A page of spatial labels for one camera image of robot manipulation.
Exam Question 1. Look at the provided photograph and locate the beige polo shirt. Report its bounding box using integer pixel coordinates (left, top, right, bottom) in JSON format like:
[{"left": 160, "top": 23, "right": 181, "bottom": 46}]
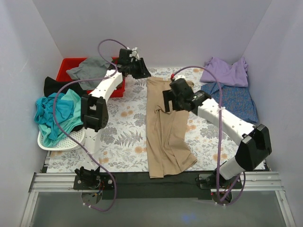
[{"left": 146, "top": 77, "right": 197, "bottom": 178}]

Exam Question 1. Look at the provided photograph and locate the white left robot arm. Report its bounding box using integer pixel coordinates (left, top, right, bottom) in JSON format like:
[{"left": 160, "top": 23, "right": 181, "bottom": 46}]
[{"left": 81, "top": 47, "right": 151, "bottom": 158}]

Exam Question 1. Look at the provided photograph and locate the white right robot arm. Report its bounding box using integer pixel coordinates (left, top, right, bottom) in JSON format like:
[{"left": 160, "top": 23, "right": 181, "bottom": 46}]
[{"left": 146, "top": 77, "right": 271, "bottom": 188}]

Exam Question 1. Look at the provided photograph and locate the grey button shirt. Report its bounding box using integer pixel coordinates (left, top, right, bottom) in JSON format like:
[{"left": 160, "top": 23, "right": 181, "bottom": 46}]
[{"left": 66, "top": 56, "right": 110, "bottom": 80}]

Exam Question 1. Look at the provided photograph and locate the blue checked shirt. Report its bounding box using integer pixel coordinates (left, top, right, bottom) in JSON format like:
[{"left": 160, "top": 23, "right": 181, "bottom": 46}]
[{"left": 200, "top": 82, "right": 258, "bottom": 123}]

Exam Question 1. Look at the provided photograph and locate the red plastic bin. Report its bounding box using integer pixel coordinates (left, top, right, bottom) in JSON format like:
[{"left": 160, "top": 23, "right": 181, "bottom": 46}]
[{"left": 56, "top": 57, "right": 125, "bottom": 98}]

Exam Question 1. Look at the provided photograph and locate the lavender t shirt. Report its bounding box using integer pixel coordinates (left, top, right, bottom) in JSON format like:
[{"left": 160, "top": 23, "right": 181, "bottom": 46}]
[{"left": 200, "top": 56, "right": 248, "bottom": 87}]

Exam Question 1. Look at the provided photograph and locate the floral table mat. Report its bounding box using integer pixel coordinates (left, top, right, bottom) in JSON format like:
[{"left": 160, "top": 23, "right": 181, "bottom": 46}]
[{"left": 45, "top": 76, "right": 237, "bottom": 173}]

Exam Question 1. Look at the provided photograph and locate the mint green t shirt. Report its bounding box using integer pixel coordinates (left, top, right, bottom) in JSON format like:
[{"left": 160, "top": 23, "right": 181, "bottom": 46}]
[{"left": 34, "top": 89, "right": 82, "bottom": 148}]

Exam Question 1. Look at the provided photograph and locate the black t shirt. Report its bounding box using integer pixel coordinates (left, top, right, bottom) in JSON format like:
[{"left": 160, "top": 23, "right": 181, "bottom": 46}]
[{"left": 44, "top": 77, "right": 86, "bottom": 97}]

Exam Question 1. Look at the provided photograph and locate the white laundry basket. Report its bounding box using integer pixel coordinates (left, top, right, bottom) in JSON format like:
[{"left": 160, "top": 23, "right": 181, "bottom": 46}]
[{"left": 37, "top": 124, "right": 85, "bottom": 151}]

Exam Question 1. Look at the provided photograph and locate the blue t shirt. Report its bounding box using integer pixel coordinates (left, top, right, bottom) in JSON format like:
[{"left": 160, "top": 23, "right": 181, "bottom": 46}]
[{"left": 34, "top": 93, "right": 74, "bottom": 141}]

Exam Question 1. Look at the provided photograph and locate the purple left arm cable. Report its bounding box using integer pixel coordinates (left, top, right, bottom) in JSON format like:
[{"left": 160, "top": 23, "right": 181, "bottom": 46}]
[{"left": 52, "top": 39, "right": 116, "bottom": 211}]

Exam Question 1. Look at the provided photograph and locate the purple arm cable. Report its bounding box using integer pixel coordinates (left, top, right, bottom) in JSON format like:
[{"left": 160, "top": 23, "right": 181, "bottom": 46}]
[
  {"left": 170, "top": 66, "right": 246, "bottom": 207},
  {"left": 52, "top": 39, "right": 116, "bottom": 211}
]

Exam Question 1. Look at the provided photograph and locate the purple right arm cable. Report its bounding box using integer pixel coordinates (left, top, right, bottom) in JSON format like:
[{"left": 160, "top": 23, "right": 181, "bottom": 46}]
[{"left": 170, "top": 66, "right": 246, "bottom": 207}]

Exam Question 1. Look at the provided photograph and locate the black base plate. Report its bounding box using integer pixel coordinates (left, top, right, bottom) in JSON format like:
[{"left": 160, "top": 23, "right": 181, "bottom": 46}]
[{"left": 73, "top": 171, "right": 243, "bottom": 201}]

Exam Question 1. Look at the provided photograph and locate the aluminium mounting rail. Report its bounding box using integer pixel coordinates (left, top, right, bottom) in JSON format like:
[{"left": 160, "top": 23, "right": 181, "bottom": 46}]
[{"left": 29, "top": 171, "right": 284, "bottom": 192}]

